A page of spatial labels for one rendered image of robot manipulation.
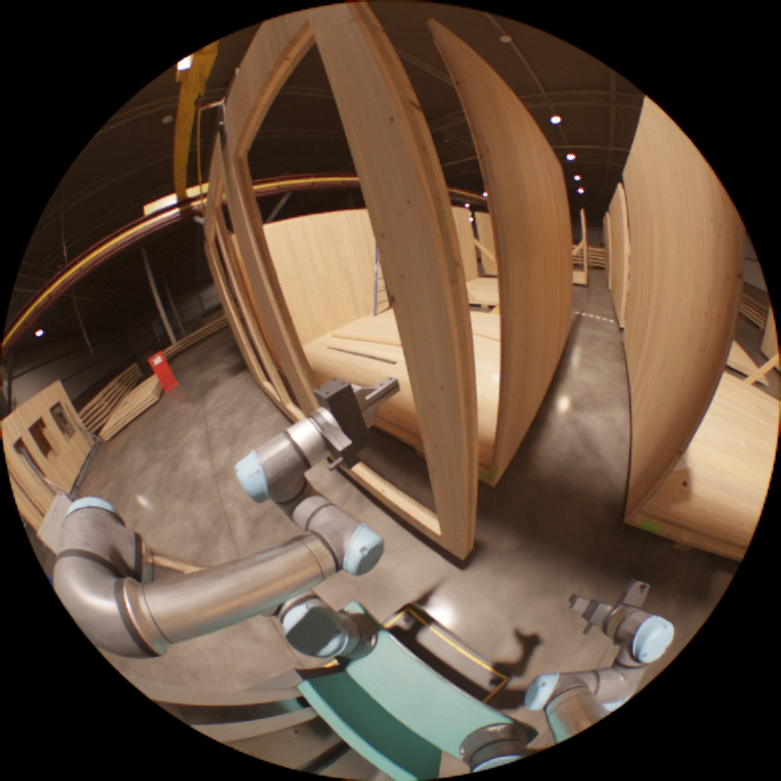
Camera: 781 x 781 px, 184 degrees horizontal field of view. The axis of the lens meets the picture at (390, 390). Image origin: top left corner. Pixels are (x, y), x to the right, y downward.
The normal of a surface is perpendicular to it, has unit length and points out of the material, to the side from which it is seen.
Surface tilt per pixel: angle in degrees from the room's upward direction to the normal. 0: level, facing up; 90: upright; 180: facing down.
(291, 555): 33
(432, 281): 90
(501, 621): 0
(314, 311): 90
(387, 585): 0
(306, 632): 7
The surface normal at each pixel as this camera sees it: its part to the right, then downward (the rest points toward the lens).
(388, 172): -0.71, 0.49
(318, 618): -0.11, -0.79
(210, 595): 0.47, -0.78
